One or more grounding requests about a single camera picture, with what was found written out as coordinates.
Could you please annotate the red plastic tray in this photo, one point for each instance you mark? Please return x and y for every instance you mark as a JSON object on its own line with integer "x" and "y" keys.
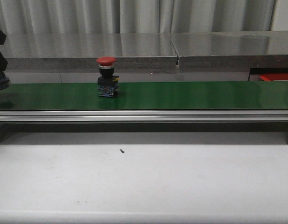
{"x": 274, "y": 77}

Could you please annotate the white curtain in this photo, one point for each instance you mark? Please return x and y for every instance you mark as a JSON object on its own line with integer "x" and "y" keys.
{"x": 141, "y": 16}

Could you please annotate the grey stone counter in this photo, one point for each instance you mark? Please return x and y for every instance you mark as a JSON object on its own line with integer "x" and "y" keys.
{"x": 71, "y": 58}

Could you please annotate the push button blue base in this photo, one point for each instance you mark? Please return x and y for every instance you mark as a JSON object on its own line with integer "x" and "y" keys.
{"x": 4, "y": 81}

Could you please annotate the green conveyor belt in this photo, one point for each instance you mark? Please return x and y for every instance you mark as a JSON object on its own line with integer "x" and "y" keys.
{"x": 146, "y": 107}

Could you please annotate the red mushroom push button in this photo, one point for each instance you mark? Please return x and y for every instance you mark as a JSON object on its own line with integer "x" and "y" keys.
{"x": 108, "y": 83}

